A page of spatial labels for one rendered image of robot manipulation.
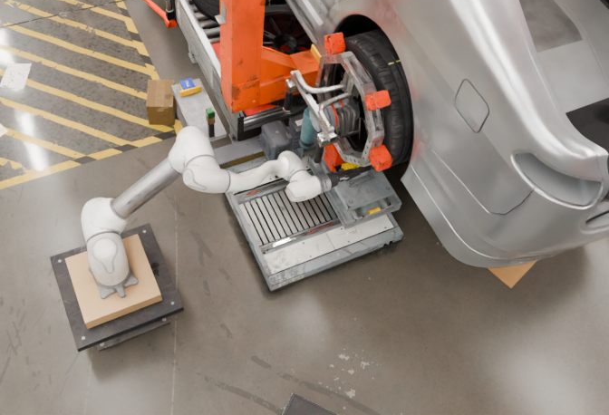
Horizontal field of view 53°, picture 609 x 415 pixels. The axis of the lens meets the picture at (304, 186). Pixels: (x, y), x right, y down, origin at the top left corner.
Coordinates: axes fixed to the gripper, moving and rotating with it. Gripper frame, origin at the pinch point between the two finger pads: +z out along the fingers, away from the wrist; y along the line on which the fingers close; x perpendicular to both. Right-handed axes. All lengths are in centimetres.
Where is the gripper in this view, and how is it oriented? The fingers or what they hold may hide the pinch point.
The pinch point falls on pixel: (363, 168)
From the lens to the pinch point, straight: 304.0
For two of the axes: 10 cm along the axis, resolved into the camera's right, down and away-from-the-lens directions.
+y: 3.8, 1.7, -9.1
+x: -2.3, -9.4, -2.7
